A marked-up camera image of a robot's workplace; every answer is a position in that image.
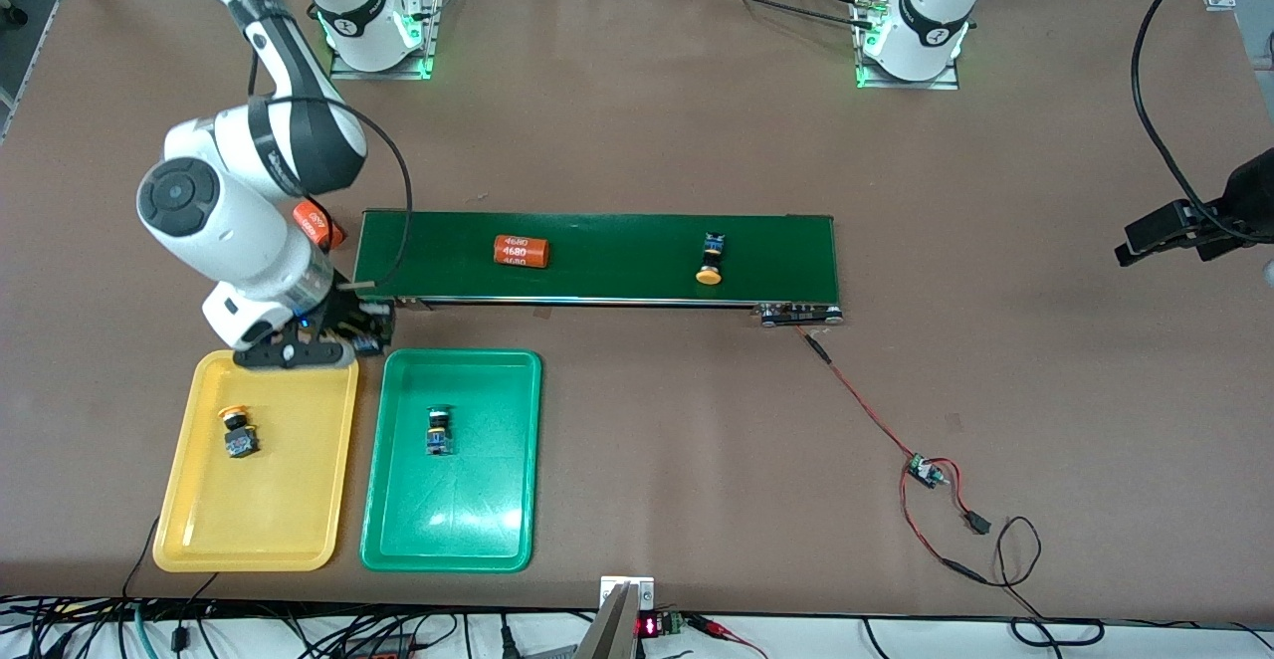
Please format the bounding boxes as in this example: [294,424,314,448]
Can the black table cable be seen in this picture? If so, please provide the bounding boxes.
[687,0,877,31]

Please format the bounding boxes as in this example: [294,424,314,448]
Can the green plastic tray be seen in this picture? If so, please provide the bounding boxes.
[359,348,543,574]

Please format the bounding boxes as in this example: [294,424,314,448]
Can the tangled black cables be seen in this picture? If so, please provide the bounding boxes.
[0,594,598,659]

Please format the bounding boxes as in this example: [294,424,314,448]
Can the yellow plastic tray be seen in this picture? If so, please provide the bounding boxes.
[152,349,360,573]

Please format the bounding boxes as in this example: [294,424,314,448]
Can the small metal bracket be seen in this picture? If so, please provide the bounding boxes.
[599,575,657,612]

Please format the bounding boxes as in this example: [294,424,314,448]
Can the thin black wire loop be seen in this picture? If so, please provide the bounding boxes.
[980,516,1043,620]

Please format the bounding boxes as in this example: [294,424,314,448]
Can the thin black cable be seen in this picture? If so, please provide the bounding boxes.
[121,517,162,602]

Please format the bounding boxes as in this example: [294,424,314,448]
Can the red black twisted wire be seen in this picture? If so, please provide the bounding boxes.
[794,325,922,463]

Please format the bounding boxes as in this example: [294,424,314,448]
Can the black cable with plug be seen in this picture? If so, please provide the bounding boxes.
[174,572,220,652]

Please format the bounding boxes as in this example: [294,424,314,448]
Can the yellow capped push button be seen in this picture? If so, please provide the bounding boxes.
[218,404,262,460]
[695,233,726,288]

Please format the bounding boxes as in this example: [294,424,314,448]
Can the red clip lead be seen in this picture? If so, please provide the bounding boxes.
[692,615,769,659]

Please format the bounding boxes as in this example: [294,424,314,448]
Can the thick black cable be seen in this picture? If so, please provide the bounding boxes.
[861,617,1274,659]

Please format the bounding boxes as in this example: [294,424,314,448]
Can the thin red wire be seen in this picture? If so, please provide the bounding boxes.
[899,458,988,585]

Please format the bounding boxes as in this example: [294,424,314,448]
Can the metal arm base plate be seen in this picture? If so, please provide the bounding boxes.
[328,0,442,81]
[853,0,962,92]

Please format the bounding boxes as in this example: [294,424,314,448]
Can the green conveyor belt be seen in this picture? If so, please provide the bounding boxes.
[347,208,846,329]

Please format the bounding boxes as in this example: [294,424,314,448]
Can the orange cylinder printed 4680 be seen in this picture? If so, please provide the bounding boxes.
[494,234,552,270]
[294,199,347,250]

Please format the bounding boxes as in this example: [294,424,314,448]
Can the teal cable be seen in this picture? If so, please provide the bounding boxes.
[129,602,160,659]

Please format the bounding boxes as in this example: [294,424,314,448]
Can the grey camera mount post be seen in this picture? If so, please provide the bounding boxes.
[574,582,644,659]

